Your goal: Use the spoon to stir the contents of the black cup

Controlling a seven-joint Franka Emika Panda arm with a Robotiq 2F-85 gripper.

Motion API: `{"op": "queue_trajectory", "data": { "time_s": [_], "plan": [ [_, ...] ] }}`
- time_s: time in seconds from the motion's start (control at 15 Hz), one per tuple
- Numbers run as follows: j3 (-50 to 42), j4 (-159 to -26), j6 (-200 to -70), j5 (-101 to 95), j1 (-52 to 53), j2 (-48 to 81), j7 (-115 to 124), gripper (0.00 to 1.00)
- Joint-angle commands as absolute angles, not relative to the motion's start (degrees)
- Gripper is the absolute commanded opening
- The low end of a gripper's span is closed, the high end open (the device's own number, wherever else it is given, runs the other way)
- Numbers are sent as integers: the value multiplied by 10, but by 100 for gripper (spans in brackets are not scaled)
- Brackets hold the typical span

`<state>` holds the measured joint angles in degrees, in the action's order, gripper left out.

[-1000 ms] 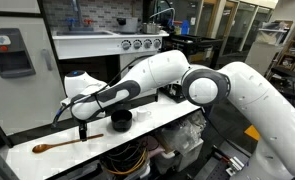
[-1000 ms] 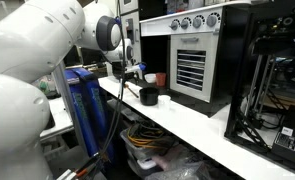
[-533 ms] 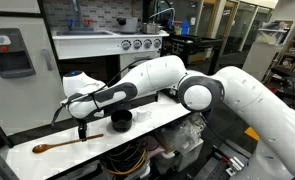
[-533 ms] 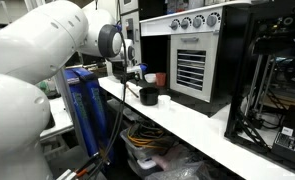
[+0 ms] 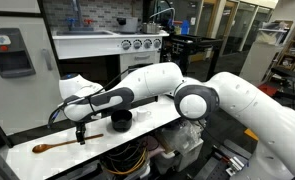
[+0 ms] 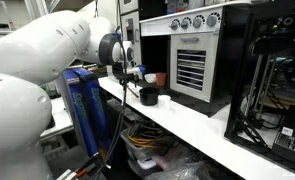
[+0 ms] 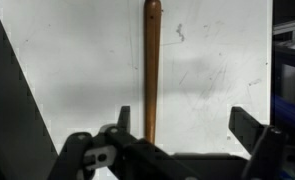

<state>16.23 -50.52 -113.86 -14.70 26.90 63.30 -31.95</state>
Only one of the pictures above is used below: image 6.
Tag white toy fridge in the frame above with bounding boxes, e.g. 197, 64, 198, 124
118, 0, 143, 80

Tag clear plastic bin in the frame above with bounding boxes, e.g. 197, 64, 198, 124
119, 122, 175, 162

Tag white wrist camera blue end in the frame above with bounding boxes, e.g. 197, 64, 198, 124
126, 64, 147, 75

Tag black cup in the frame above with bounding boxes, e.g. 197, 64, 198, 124
139, 87, 161, 107

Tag yellow cables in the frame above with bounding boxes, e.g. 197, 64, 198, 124
126, 127, 165, 148

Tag small white cup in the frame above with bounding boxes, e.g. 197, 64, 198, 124
157, 94, 172, 110

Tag pink bag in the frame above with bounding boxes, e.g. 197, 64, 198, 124
152, 145, 192, 172

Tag white toy stove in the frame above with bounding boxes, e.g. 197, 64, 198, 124
139, 0, 252, 105

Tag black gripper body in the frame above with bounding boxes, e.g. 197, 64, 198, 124
112, 62, 140, 84

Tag white bowl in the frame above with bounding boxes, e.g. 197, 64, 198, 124
143, 73, 157, 84

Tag black frame machine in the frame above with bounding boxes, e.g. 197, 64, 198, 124
224, 0, 295, 178

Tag aluminium frame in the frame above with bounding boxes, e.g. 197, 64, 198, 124
22, 0, 62, 22

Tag red cup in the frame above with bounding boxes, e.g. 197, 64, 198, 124
155, 72, 167, 88

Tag clear plastic bag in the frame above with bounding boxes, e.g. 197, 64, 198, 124
144, 162, 215, 180

